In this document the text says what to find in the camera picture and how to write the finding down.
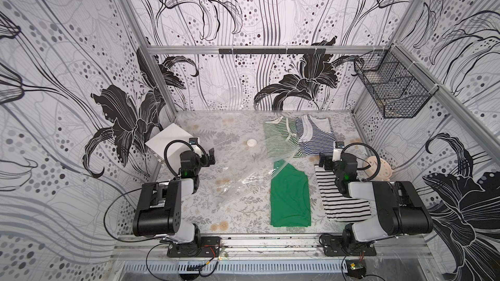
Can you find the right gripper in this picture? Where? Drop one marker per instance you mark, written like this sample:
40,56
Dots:
326,163

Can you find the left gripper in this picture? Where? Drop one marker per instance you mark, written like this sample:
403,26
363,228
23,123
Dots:
204,158

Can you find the clear plastic vacuum bag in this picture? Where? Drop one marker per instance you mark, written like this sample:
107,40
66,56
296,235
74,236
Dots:
241,167

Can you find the navy white striped tank top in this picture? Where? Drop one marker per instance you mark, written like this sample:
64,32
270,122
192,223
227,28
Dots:
315,135

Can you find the black white striped tank top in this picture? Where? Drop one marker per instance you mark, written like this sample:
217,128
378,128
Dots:
338,207

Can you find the solid green tank top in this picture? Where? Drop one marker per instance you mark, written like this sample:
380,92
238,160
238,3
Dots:
289,197

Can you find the green white striped tank top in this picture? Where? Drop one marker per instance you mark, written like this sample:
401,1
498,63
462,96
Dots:
281,138

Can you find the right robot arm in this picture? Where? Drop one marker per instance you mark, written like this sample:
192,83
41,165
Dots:
399,209

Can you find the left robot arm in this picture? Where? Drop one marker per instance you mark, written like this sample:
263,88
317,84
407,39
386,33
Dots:
159,209

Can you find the white cube box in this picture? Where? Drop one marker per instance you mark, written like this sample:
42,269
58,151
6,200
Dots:
158,143

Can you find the pink round clock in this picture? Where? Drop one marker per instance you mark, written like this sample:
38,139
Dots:
385,171

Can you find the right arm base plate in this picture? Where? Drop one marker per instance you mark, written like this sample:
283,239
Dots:
334,245

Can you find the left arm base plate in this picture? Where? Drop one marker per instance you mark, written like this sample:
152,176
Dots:
201,247

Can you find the black wire basket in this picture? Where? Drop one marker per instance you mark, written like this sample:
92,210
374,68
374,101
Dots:
392,83

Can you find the white slotted cable duct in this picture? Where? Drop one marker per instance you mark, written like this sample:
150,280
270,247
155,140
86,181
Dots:
240,267

